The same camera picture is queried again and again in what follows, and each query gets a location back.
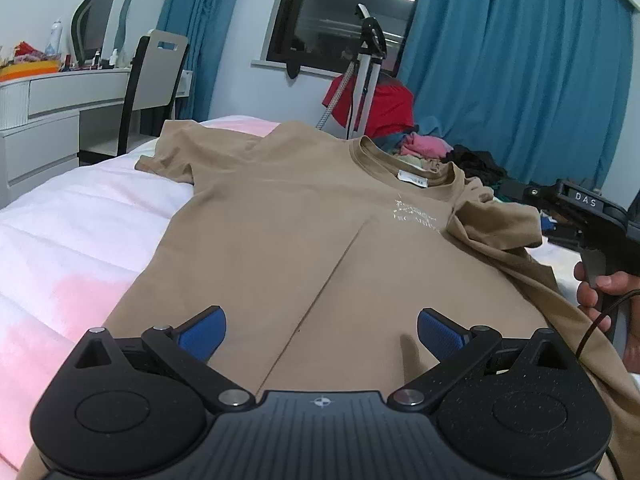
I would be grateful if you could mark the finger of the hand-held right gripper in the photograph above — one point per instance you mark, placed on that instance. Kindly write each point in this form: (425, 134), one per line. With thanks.
(562, 235)
(525, 191)

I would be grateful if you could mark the garment steamer stand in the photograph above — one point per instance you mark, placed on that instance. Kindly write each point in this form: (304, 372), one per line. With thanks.
(367, 60)

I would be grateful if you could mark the small black hanging object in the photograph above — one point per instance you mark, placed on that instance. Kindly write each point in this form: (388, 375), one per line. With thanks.
(293, 70)

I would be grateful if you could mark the person's right hand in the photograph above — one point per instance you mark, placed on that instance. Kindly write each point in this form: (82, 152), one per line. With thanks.
(590, 300)

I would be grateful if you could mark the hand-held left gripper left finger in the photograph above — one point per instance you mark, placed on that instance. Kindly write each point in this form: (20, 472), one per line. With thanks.
(207, 332)

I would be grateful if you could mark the pink clothes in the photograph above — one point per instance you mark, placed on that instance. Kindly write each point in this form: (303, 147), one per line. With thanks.
(425, 145)

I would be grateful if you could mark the grey and black chair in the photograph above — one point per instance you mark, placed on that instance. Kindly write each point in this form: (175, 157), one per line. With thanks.
(155, 70)

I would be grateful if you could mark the orange tray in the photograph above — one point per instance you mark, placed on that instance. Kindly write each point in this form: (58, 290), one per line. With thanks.
(27, 69)

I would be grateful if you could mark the white dressing table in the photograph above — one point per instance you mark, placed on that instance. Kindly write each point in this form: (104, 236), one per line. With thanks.
(55, 110)

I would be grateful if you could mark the small white bottle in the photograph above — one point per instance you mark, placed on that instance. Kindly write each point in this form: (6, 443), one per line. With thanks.
(115, 59)

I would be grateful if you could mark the dark window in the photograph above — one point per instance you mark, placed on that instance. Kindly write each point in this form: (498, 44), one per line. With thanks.
(345, 15)

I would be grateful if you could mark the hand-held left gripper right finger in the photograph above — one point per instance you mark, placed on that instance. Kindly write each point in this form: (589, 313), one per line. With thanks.
(440, 332)

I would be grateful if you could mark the wavy vanity mirror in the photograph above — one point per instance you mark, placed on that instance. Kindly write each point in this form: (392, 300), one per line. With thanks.
(95, 20)

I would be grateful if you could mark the beige folded cloth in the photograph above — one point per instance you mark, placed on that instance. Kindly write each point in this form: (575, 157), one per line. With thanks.
(420, 161)

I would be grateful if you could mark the tan printed t-shirt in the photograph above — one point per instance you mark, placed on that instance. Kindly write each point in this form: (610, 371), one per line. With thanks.
(300, 235)

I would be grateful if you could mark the red garment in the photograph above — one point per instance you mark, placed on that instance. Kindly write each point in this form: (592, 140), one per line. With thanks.
(390, 105)

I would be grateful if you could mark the black clothes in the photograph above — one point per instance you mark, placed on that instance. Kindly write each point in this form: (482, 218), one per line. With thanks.
(477, 162)

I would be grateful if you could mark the colourful clutter pile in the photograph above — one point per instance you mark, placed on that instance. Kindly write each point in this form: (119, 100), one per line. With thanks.
(25, 52)

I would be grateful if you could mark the pastel bed blanket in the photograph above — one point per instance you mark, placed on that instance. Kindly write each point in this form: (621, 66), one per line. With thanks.
(75, 240)

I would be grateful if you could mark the white spray bottle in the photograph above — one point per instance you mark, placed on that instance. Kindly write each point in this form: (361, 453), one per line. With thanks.
(54, 40)

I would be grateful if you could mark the blue curtain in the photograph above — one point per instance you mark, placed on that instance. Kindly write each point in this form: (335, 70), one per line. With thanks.
(510, 70)
(210, 35)

